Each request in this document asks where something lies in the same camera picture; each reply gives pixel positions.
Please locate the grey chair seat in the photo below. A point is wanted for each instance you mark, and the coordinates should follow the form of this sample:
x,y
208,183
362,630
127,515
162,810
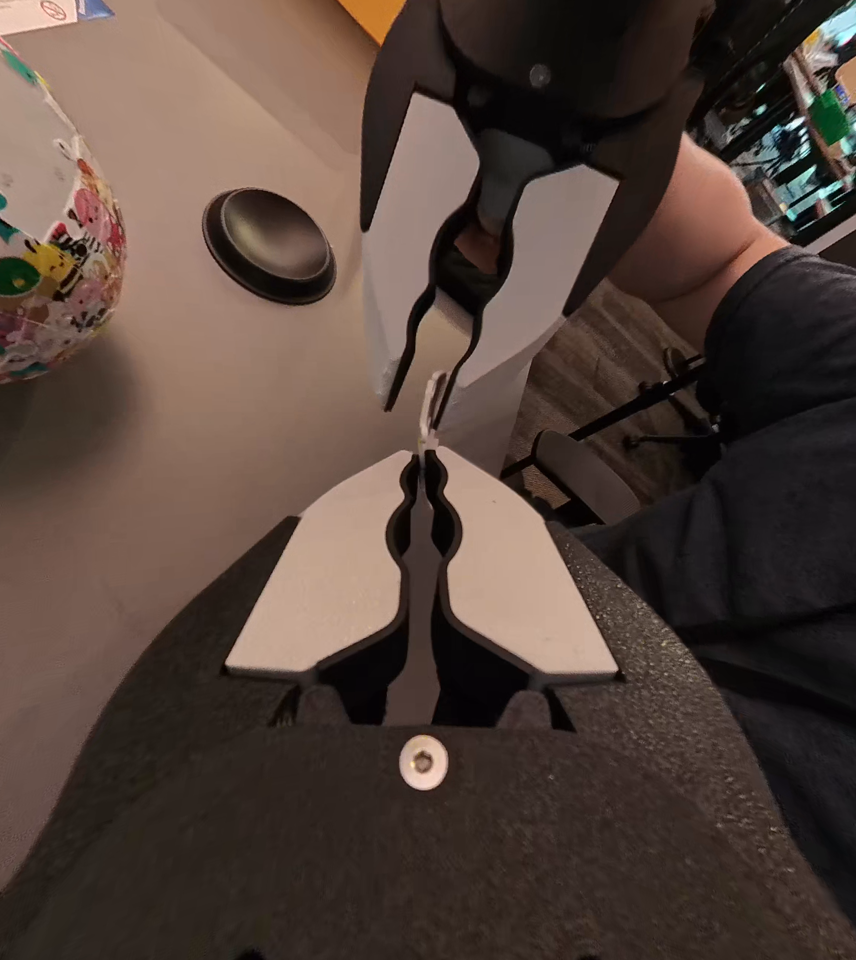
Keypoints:
x,y
585,472

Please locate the colourful cartoon puzzle ball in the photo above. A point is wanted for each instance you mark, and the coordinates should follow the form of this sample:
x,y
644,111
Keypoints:
x,y
23,187

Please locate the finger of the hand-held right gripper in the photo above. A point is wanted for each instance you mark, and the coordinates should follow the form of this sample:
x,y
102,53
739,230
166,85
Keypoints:
x,y
555,240
416,210

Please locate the cluttered background shelves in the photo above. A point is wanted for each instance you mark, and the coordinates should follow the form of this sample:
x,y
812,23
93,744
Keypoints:
x,y
832,112

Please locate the person's dark blue shirt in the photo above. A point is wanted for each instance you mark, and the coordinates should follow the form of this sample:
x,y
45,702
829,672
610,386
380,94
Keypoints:
x,y
810,487

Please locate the curved puzzle piece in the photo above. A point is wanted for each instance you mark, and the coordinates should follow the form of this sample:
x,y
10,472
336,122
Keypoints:
x,y
431,409

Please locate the black round desk grommet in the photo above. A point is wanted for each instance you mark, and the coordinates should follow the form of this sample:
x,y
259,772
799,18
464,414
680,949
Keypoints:
x,y
270,240

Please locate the black chair base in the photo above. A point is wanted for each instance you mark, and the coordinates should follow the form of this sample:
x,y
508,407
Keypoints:
x,y
652,391

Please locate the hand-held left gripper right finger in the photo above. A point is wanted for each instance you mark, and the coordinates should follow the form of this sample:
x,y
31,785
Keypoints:
x,y
525,585

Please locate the cartoon printed puzzle box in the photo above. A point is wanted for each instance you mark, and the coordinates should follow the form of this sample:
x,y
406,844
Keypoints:
x,y
23,15

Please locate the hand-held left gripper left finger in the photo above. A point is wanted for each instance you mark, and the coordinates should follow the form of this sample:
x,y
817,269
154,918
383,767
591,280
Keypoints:
x,y
323,585

